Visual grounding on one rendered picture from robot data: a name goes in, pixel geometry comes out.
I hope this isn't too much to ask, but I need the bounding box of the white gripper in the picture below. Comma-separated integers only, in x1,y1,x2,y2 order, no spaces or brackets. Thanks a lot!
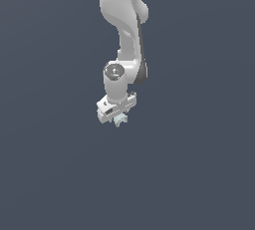
96,91,138,128

